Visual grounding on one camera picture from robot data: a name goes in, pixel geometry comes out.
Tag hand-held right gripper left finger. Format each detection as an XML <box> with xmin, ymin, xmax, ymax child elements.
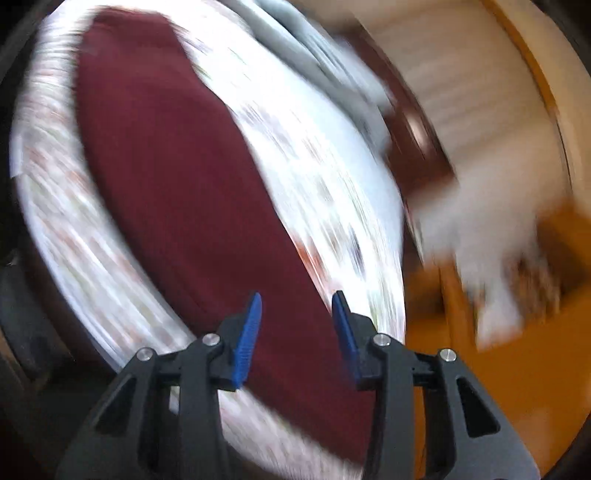
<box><xmin>54</xmin><ymin>292</ymin><xmax>263</xmax><ymax>480</ymax></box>

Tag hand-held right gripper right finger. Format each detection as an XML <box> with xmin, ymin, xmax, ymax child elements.
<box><xmin>331</xmin><ymin>291</ymin><xmax>541</xmax><ymax>480</ymax></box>

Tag maroon pants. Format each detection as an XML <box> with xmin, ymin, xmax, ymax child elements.
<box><xmin>76</xmin><ymin>7</ymin><xmax>377</xmax><ymax>467</ymax></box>

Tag white floral quilted bedspread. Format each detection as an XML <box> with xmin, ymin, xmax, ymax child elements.
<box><xmin>9</xmin><ymin>0</ymin><xmax>407</xmax><ymax>480</ymax></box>

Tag orange wooden cabinet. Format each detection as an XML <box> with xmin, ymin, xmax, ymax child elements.
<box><xmin>402</xmin><ymin>0</ymin><xmax>591</xmax><ymax>480</ymax></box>

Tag white cloth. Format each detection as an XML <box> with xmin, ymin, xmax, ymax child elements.
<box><xmin>413</xmin><ymin>175</ymin><xmax>555</xmax><ymax>349</ymax></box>

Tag dark brown wooden headboard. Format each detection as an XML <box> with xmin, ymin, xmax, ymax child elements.
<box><xmin>351</xmin><ymin>28</ymin><xmax>462</xmax><ymax>199</ymax></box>

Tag pale grey pillow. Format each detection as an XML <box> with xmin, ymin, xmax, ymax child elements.
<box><xmin>249</xmin><ymin>0</ymin><xmax>398</xmax><ymax>153</ymax></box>

